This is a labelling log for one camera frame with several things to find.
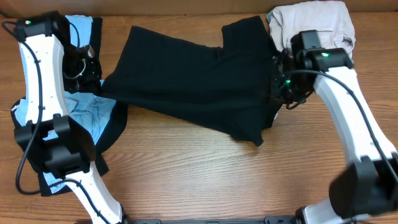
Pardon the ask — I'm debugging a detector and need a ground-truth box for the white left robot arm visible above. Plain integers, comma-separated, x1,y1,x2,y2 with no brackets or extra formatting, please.
11,11,129,223

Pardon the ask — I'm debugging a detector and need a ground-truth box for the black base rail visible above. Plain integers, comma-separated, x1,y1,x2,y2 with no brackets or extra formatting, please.
122,215,295,224

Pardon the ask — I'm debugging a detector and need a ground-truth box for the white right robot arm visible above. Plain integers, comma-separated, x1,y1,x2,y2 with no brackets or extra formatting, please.
271,48,397,223

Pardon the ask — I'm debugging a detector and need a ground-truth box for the beige folded garment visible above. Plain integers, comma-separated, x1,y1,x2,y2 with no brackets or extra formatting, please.
267,1,356,57

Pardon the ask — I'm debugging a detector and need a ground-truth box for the black t-shirt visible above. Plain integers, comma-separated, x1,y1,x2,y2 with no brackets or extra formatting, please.
102,16,280,146

